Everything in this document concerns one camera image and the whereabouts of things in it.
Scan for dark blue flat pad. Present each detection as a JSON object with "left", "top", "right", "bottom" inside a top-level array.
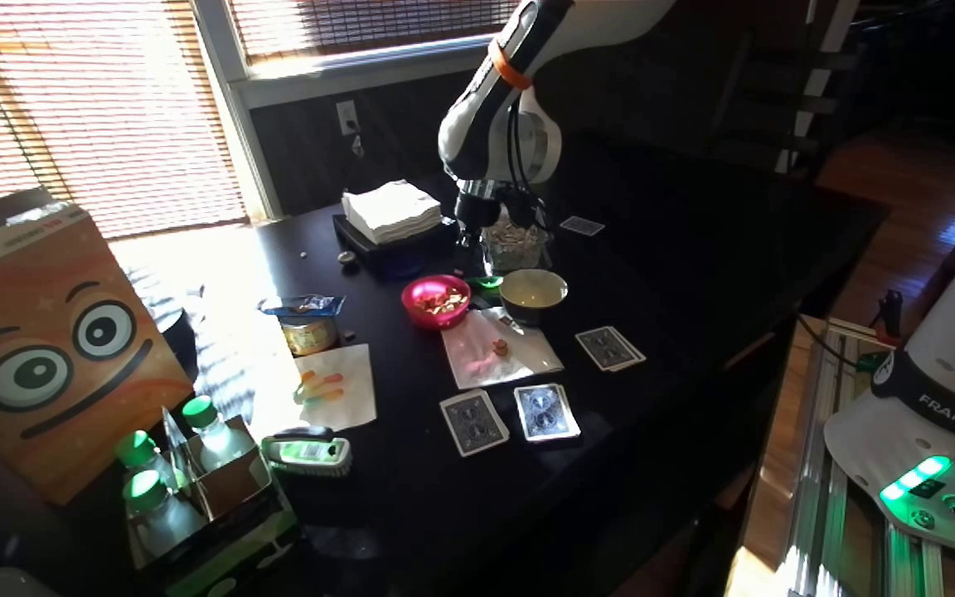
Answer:
[{"left": 327, "top": 210, "right": 457, "bottom": 270}]

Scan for pink plastic bowl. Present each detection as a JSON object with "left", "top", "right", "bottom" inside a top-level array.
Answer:
[{"left": 396, "top": 271, "right": 474, "bottom": 331}]

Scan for clear plastic food container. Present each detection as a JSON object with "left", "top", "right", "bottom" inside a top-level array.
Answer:
[{"left": 476, "top": 210, "right": 558, "bottom": 278}]

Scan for dark ladder shelf rack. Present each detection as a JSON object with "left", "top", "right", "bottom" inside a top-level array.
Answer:
[{"left": 706, "top": 0, "right": 868, "bottom": 178}]

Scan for pale cereal flakes heap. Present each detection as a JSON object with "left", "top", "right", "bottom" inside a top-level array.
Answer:
[{"left": 485, "top": 216, "right": 549, "bottom": 266}]

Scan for orange box with cartoon face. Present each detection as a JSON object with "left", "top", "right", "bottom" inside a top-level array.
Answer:
[{"left": 0, "top": 199, "right": 196, "bottom": 512}]

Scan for brown cereal squares heap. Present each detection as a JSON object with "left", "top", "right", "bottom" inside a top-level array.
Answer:
[{"left": 415, "top": 281, "right": 471, "bottom": 314}]

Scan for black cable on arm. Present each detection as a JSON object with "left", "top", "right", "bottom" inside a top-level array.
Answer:
[{"left": 503, "top": 92, "right": 555, "bottom": 237}]

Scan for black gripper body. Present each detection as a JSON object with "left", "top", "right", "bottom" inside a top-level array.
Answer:
[{"left": 452, "top": 178, "right": 511, "bottom": 258}]

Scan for window blinds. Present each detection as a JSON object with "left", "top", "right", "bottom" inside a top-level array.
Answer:
[{"left": 0, "top": 0, "right": 520, "bottom": 245}]

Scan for white wall power outlet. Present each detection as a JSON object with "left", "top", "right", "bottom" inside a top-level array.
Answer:
[{"left": 331, "top": 98, "right": 369, "bottom": 161}]

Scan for green bottle pack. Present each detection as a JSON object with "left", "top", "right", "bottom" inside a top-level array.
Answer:
[{"left": 109, "top": 394, "right": 305, "bottom": 594}]

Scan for blue-backed playing card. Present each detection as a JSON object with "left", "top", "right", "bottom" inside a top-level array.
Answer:
[
  {"left": 511, "top": 381, "right": 583, "bottom": 447},
  {"left": 558, "top": 211, "right": 609, "bottom": 241},
  {"left": 438, "top": 387, "right": 515, "bottom": 462},
  {"left": 572, "top": 323, "right": 650, "bottom": 376}
]

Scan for white round bowl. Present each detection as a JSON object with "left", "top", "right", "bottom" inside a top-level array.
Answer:
[{"left": 498, "top": 266, "right": 570, "bottom": 314}]

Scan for stack of white napkins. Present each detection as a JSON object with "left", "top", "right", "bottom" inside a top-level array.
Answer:
[{"left": 338, "top": 175, "right": 444, "bottom": 250}]

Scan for black hanging cable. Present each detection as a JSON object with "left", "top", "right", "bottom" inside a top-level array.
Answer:
[{"left": 793, "top": 285, "right": 906, "bottom": 376}]

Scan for white window frame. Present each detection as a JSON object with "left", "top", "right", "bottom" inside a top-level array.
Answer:
[{"left": 184, "top": 0, "right": 503, "bottom": 229}]

